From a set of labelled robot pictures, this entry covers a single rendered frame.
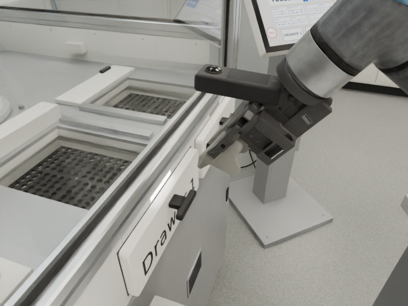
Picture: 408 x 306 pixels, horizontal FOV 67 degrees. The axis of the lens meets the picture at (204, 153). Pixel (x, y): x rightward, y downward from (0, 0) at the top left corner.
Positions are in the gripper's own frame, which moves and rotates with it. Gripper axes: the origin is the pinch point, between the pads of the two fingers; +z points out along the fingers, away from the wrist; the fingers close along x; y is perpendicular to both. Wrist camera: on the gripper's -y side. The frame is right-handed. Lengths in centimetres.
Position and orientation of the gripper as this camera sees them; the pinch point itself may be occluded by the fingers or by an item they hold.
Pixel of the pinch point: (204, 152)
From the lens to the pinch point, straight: 50.4
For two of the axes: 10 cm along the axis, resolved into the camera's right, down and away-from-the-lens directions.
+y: 7.7, 6.2, 1.4
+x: 3.3, -5.8, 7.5
